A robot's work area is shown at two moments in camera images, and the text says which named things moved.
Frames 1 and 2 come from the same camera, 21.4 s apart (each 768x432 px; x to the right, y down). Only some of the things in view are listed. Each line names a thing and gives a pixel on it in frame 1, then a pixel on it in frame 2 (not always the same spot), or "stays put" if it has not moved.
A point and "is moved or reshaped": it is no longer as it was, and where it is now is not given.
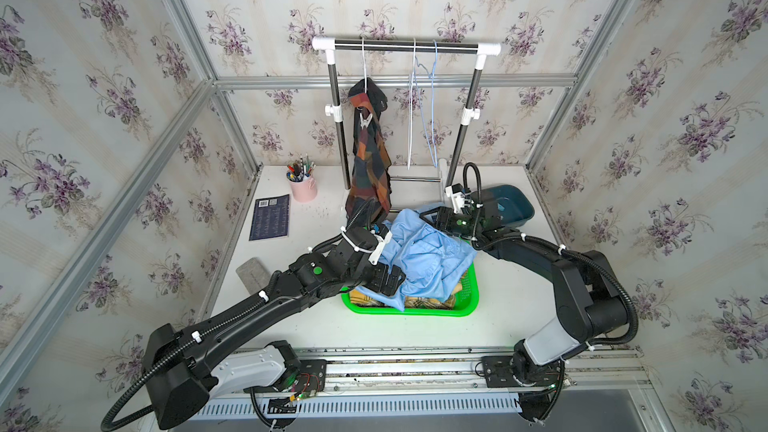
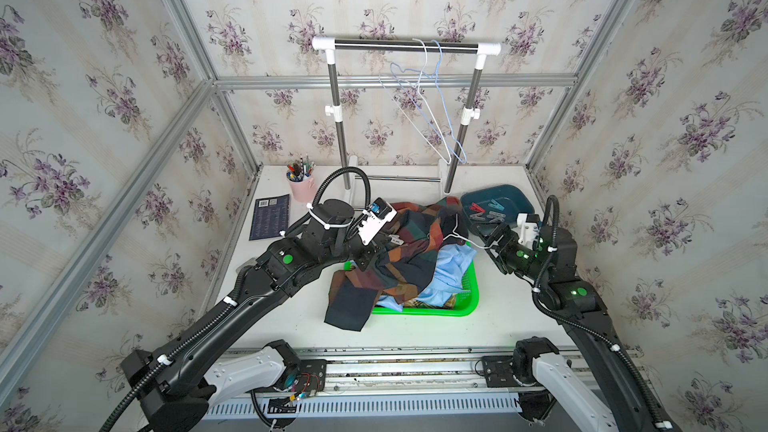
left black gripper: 380,284 → 371,250
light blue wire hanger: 427,90 is moved or reshaped
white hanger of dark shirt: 364,65 is moved or reshaped
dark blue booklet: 270,218 stays put
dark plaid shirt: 372,162 → 422,230
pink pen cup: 303,184 stays put
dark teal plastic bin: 514,207 stays put
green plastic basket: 467,302 stays put
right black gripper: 442,212 → 506,248
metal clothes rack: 470,114 stays put
